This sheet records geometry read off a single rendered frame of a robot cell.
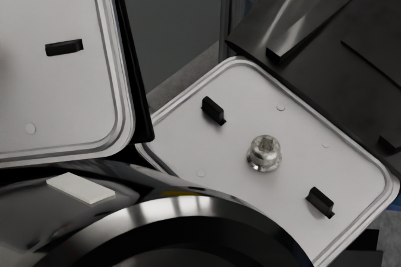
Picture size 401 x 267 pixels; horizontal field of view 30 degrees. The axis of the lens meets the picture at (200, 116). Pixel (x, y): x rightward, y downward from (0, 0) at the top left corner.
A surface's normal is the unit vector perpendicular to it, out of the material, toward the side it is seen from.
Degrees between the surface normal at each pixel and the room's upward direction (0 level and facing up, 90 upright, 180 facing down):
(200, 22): 90
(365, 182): 0
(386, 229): 50
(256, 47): 8
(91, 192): 43
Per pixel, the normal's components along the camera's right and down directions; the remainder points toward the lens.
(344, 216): 0.00, -0.56
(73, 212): -0.32, -0.90
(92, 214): -0.13, -0.87
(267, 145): -0.35, 0.77
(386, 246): 0.54, 0.10
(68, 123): -0.30, 0.18
